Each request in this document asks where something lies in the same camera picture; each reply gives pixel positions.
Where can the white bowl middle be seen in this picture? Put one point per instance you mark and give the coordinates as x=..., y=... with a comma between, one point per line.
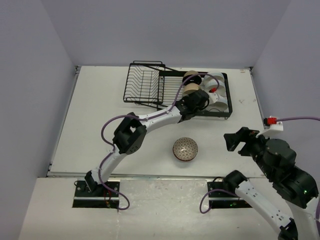
x=214, y=86

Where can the black wire dish rack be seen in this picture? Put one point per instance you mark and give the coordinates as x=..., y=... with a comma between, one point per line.
x=153, y=84

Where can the beige bowl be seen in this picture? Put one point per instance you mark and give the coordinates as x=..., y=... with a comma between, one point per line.
x=190, y=88

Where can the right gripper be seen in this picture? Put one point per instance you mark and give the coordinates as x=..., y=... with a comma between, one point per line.
x=232, y=139

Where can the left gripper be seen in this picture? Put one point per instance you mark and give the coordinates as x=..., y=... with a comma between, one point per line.
x=187, y=96

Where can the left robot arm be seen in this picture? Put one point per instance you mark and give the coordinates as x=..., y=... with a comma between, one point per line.
x=131, y=132

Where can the white bowl front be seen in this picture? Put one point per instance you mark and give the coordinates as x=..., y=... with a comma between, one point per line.
x=221, y=104

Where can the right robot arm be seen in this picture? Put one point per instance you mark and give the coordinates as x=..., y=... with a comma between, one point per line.
x=277, y=161

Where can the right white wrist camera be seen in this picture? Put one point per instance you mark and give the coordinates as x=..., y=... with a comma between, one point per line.
x=271, y=127

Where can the tan black bowl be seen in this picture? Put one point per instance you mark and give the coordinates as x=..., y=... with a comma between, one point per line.
x=191, y=77

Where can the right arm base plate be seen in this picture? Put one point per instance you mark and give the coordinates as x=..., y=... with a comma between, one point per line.
x=223, y=200

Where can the white bowl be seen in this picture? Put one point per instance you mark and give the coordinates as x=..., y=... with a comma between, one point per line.
x=221, y=104
x=214, y=74
x=214, y=86

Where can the white bowl back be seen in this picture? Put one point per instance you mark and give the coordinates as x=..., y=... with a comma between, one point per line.
x=214, y=74

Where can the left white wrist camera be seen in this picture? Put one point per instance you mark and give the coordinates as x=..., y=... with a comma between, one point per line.
x=213, y=94

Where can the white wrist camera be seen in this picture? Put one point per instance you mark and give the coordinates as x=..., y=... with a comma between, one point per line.
x=213, y=94
x=271, y=127

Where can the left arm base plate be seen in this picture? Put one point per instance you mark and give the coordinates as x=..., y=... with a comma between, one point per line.
x=100, y=198

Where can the brown patterned bowl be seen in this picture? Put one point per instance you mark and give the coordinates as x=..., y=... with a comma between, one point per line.
x=185, y=149

